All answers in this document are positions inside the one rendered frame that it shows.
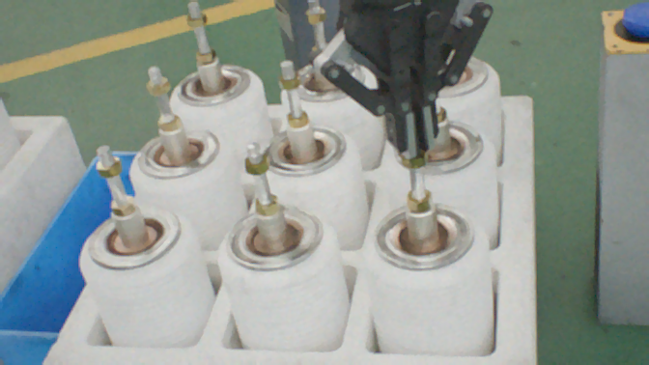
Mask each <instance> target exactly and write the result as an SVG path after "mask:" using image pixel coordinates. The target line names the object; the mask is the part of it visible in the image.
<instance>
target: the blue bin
mask: <svg viewBox="0 0 649 365"><path fill-rule="evenodd" d="M139 153H140V152H133V153H112V155H113V156H116V157H119V158H120V160H121V162H122V165H123V170H122V172H121V174H120V177H121V180H122V183H123V186H124V190H125V192H126V195H128V196H132V197H134V198H135V196H136V192H135V189H134V185H133V182H132V181H131V180H130V176H129V171H130V167H132V164H133V162H134V160H135V158H136V156H137V155H138V154H139ZM98 162H99V156H96V157H95V159H94V161H93V162H92V163H91V165H89V166H88V168H87V169H86V171H85V172H84V175H83V176H82V178H81V179H80V181H79V182H78V183H77V184H76V185H75V187H74V189H73V190H72V192H71V194H70V195H69V197H68V198H67V200H66V201H65V204H63V205H62V207H61V208H60V209H59V210H58V211H57V213H56V214H55V217H54V218H53V220H52V221H50V223H49V224H48V226H47V227H46V229H45V230H44V233H43V234H42V236H41V237H40V239H38V240H37V242H36V243H35V246H34V247H33V249H32V250H31V252H30V253H29V255H28V256H26V259H25V260H24V261H23V263H22V264H21V266H20V267H19V269H18V270H17V272H16V274H15V275H14V276H13V278H12V279H11V281H10V282H9V283H8V286H7V287H6V289H5V290H4V292H2V293H1V294H0V358H1V360H2V361H3V363H4V364H5V365H42V364H43V362H44V361H45V360H46V359H47V357H48V354H49V352H50V350H51V349H52V347H53V345H55V344H57V341H58V339H59V336H60V333H61V331H62V328H63V326H64V325H65V323H66V321H67V320H68V319H69V317H70V314H71V312H72V310H73V308H74V306H75V304H76V303H77V300H78V299H79V297H80V296H81V295H82V293H83V292H84V290H85V287H86V285H87V282H86V280H85V278H84V275H83V272H82V269H81V265H80V258H81V254H82V251H83V248H84V245H85V243H86V241H87V240H88V238H89V237H91V236H92V235H93V233H94V232H95V230H96V229H97V228H98V226H100V225H101V224H102V223H103V222H105V221H107V220H108V219H110V218H112V210H111V204H112V201H113V200H114V197H113V195H112V192H111V189H110V186H109V183H108V180H107V179H106V178H101V177H100V176H99V174H98V170H97V165H98Z"/></svg>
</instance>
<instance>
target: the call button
mask: <svg viewBox="0 0 649 365"><path fill-rule="evenodd" d="M622 22H623V25H625V26H626V27H628V30H629V31H630V33H631V34H632V35H635V36H639V37H645V38H649V2H640V3H636V5H632V6H630V7H629V8H628V9H626V10H625V12H623V16H622Z"/></svg>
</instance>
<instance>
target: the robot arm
mask: <svg viewBox="0 0 649 365"><path fill-rule="evenodd" d="M338 1H339V10H338V15H337V16H336V20H335V29H336V32H337V35H336V36H335V38H334V39H333V40H332V42H331V43H330V44H329V46H328V47H327V48H325V49H324V52H322V51H321V50H320V49H317V50H314V52H313V53H312V54H311V55H309V57H308V64H309V65H311V67H312V68H313V69H314V70H315V71H317V72H318V73H319V74H320V75H321V76H322V77H323V78H326V79H327V80H328V82H329V83H331V84H332V85H333V86H335V87H336V88H337V89H339V90H340V91H342V92H344V93H345V94H346V95H347V96H349V98H350V99H352V100H353V101H354V102H357V103H358V104H359V105H361V106H362V107H363V108H365V109H366V110H367V111H368V113H370V114H371V115H373V116H375V117H377V118H379V117H382V116H383V115H384V121H385V132H386V140H388V142H389V144H390V146H392V147H393V148H394V149H395V150H396V151H397V152H398V153H400V154H403V155H404V156H405V157H406V158H407V159H411V158H412V157H414V156H417V155H418V142H416V136H419V138H420V146H421V147H420V148H421V149H422V150H423V151H424V152H428V151H429V150H431V149H434V148H435V147H436V144H435V139H436V138H437V137H438V133H439V126H438V119H437V103H436V101H437V99H438V93H439V92H440V91H441V90H442V89H443V88H444V87H446V86H448V87H454V86H456V85H457V84H458V82H459V80H460V78H461V76H463V74H464V72H465V70H466V66H467V64H468V62H469V60H470V58H471V56H472V54H473V51H474V48H476V46H477V44H478V43H479V41H480V38H481V36H482V34H483V32H484V30H485V28H486V26H487V23H488V21H490V19H491V17H492V14H493V12H494V9H493V6H492V5H491V4H489V3H486V2H484V1H482V0H338ZM351 48H354V49H356V50H357V52H358V53H359V54H361V55H362V56H363V57H364V58H365V59H367V60H368V61H369V65H370V69H372V72H373V73H374V75H375V77H376V80H377V86H378V89H369V88H368V87H366V86H365V85H364V84H363V83H361V82H360V80H359V79H358V78H356V77H354V76H353V73H354V61H353V59H352V57H351ZM453 48H454V54H453V56H452V58H451V60H450V62H449V64H447V62H448V60H449V58H450V56H451V54H452V51H453Z"/></svg>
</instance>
